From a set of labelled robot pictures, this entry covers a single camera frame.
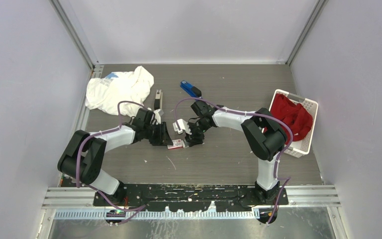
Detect white perforated cable rail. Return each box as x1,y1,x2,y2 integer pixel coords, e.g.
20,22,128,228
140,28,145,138
54,209,260,220

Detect staple box lid sleeve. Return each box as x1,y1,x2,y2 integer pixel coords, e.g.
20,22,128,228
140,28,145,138
167,139,185,150

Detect red cloth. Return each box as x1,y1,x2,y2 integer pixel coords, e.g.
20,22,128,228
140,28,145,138
270,94,313,141

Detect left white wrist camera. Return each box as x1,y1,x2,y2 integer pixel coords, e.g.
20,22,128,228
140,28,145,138
151,109,164,125

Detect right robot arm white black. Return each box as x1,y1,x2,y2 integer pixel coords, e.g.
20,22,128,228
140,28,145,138
174,100,287,205

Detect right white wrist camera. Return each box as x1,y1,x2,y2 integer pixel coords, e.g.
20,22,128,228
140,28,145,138
173,119,191,134

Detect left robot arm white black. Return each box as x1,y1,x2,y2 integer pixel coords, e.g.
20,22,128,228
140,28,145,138
57,108,173,206

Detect white crumpled t-shirt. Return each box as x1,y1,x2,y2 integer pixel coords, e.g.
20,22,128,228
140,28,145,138
85,66,154,117

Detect blue black stapler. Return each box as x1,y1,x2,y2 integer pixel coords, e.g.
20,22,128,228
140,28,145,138
180,81,202,98

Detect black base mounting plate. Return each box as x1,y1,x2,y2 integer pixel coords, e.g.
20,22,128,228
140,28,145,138
109,184,288,212

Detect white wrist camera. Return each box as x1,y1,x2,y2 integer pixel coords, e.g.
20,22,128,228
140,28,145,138
151,109,164,125
173,119,191,134

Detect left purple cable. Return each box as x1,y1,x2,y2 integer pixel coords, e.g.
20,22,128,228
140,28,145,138
76,101,152,225

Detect white plastic basket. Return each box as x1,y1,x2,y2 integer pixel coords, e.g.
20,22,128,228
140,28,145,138
270,89,318,158

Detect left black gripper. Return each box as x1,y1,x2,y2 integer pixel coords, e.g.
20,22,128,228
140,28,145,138
144,121,173,146

